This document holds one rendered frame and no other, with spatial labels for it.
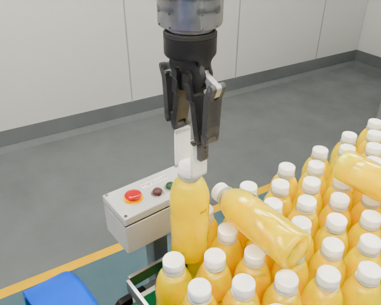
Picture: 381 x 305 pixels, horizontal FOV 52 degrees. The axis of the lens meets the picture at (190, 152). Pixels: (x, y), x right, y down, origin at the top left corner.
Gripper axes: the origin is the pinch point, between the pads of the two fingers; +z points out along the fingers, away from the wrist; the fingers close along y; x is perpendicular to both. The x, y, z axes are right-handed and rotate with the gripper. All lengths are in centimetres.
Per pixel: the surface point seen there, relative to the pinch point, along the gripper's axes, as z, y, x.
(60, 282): 6.4, 6.9, -26.0
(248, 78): 119, -230, 249
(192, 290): 17.7, 10.9, -7.8
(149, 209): 18.8, -11.4, -2.2
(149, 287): 38.7, -8.7, -5.2
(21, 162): 129, -229, 12
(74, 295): 5.3, 10.7, -25.5
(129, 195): 17.5, -16.4, -4.0
